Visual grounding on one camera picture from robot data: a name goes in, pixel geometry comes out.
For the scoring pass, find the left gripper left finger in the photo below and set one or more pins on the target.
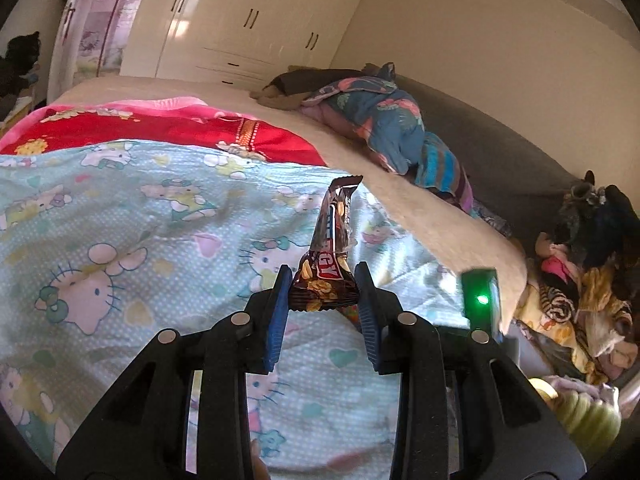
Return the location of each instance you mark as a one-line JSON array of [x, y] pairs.
[[277, 308]]

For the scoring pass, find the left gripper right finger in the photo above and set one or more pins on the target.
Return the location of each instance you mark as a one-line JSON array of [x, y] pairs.
[[370, 319]]

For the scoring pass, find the brown chocolate bar wrapper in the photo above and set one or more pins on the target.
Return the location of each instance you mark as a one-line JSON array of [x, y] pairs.
[[323, 280]]

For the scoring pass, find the right green sleeve forearm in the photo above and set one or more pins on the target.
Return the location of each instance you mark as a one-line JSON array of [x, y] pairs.
[[589, 414]]

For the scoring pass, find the left hand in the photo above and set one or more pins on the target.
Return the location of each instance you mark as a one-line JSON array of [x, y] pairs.
[[260, 469]]

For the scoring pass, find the beige bed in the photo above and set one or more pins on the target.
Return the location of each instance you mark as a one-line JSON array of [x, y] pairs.
[[457, 240]]

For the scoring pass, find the pile of mixed clothes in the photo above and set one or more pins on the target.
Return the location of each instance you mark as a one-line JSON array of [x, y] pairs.
[[581, 302]]

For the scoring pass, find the dark grey headboard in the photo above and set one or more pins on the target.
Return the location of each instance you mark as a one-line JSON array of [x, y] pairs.
[[509, 175]]

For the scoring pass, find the light blue cartoon blanket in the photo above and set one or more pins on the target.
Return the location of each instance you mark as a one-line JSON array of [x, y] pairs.
[[103, 247]]

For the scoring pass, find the blue floral quilt pile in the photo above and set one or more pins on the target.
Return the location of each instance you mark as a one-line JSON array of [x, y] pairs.
[[370, 108]]

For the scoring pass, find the red pink blanket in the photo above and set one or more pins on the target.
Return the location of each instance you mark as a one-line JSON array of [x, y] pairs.
[[182, 121]]

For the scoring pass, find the cream glossy wardrobe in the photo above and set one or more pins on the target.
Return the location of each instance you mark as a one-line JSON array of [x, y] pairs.
[[238, 43]]

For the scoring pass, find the pink cartoon door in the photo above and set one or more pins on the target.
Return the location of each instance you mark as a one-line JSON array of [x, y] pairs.
[[90, 42]]

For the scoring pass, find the black bag on chair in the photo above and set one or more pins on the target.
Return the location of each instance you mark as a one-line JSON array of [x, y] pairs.
[[22, 53]]

